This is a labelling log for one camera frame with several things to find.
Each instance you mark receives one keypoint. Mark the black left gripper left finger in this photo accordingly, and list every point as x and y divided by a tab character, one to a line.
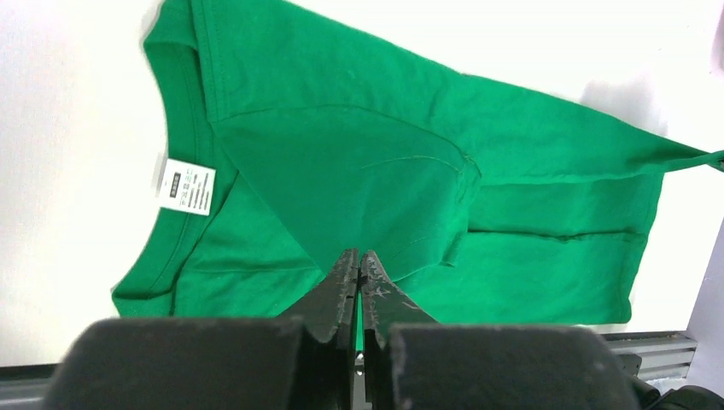
301	359

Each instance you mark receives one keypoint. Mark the green t shirt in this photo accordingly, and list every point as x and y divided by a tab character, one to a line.
292	137

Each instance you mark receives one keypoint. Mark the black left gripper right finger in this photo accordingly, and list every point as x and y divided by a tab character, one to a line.
414	362

